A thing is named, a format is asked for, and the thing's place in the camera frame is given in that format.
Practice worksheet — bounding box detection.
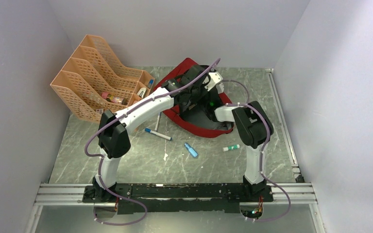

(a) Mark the red student backpack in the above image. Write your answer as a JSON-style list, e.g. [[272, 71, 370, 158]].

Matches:
[[153, 58, 234, 138]]

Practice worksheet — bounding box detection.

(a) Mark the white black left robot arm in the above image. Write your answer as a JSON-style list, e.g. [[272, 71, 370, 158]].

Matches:
[[90, 63, 220, 202]]

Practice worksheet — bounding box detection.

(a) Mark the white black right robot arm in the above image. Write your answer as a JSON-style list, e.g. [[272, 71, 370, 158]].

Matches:
[[204, 101, 274, 201]]

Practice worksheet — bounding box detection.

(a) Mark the white stapler in organizer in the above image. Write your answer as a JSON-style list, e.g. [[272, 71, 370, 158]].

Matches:
[[137, 87, 148, 99]]

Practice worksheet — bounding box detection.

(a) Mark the white green glue stick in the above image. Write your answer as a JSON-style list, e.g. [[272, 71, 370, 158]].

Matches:
[[222, 144, 240, 152]]

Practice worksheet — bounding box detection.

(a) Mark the blue white marker pen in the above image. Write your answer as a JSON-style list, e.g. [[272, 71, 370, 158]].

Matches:
[[145, 128, 173, 141]]

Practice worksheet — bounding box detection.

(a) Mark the pink bottle in organizer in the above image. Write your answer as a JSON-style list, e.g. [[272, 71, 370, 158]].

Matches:
[[101, 92, 128, 105]]

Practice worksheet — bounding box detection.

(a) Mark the orange plastic desk organizer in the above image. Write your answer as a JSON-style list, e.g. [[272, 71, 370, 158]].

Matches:
[[50, 34, 156, 122]]

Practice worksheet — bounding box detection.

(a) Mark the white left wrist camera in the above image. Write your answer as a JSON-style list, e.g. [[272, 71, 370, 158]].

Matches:
[[203, 71, 224, 94]]

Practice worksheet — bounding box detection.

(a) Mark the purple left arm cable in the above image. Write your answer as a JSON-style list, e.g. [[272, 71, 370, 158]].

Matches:
[[84, 58, 222, 226]]

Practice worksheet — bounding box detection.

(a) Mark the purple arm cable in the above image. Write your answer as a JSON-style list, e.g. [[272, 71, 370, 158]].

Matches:
[[84, 58, 222, 226], [220, 80, 292, 223]]

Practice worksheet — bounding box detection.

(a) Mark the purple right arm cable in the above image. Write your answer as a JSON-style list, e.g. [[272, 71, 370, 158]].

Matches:
[[220, 80, 292, 223]]

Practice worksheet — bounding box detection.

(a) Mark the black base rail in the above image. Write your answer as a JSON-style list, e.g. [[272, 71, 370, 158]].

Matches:
[[82, 182, 274, 215]]

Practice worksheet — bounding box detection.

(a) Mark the aluminium frame rail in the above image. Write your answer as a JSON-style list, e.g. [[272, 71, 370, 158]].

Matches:
[[34, 183, 318, 206]]

